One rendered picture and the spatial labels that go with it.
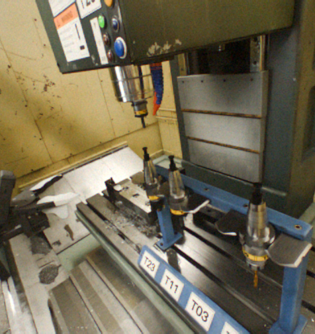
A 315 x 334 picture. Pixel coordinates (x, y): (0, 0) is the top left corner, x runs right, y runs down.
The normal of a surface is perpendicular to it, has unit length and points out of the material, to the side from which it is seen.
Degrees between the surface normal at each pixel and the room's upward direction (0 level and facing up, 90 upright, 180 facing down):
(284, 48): 90
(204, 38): 90
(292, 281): 90
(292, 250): 0
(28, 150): 90
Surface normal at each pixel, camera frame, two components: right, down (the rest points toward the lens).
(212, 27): 0.62, 0.25
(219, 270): -0.18, -0.88
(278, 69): -0.76, 0.41
